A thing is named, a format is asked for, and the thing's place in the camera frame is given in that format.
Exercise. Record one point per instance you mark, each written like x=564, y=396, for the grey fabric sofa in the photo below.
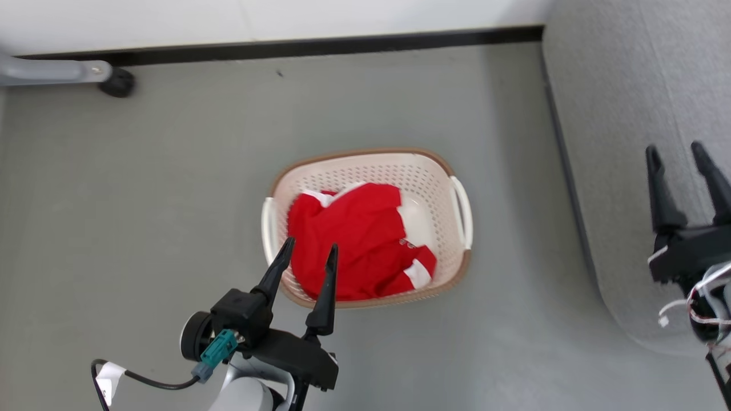
x=617, y=142

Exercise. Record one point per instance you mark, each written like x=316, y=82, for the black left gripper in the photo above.
x=245, y=314

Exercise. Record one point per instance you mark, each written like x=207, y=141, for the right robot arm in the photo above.
x=703, y=334

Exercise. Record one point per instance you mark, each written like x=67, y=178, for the black baseboard strip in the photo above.
x=285, y=47

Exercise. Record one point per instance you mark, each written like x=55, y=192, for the red jersey white cuffs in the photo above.
x=354, y=240

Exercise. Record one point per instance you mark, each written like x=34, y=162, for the cream laundry basket brown rim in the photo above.
x=371, y=168

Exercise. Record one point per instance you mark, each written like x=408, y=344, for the grey metal frame leg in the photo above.
x=45, y=71

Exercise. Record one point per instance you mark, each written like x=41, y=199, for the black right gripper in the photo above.
x=691, y=251

